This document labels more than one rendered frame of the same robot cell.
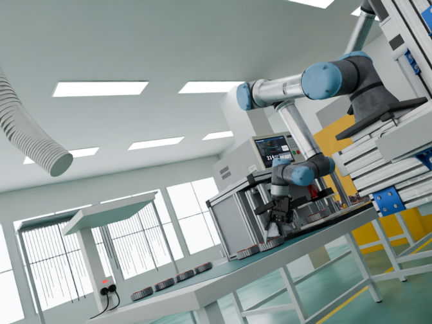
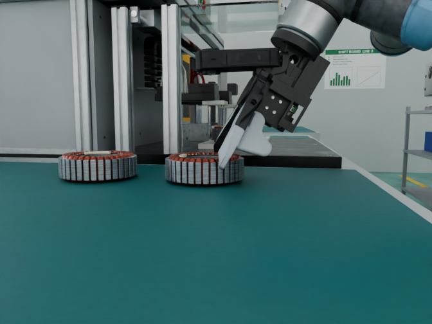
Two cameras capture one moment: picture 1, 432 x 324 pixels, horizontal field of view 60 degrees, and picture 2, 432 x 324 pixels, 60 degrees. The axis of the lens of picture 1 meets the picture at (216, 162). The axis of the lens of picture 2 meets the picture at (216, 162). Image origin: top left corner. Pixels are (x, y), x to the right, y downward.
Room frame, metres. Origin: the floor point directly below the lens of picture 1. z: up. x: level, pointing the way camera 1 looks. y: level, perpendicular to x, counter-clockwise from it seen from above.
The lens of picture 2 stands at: (1.22, 0.23, 0.84)
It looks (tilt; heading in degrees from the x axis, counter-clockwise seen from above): 7 degrees down; 321
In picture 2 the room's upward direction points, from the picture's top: straight up
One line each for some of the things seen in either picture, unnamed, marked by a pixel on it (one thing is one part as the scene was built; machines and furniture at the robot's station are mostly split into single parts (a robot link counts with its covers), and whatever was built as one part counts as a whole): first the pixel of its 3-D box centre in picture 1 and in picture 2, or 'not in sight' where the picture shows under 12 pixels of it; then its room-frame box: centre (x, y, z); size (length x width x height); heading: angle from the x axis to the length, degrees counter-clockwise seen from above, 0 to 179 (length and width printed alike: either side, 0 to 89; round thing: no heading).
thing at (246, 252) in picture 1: (247, 252); (98, 165); (1.76, 0.02, 0.77); 0.11 x 0.11 x 0.04
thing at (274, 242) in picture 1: (271, 243); (204, 167); (1.64, -0.09, 0.77); 0.11 x 0.11 x 0.04
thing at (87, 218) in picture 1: (121, 254); not in sight; (1.82, 0.60, 0.98); 0.37 x 0.35 x 0.46; 131
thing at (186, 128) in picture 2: (297, 224); (177, 135); (2.01, -0.28, 0.80); 0.08 x 0.05 x 0.06; 131
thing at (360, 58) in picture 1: (355, 74); not in sight; (1.23, -0.56, 1.20); 0.13 x 0.12 x 0.14; 120
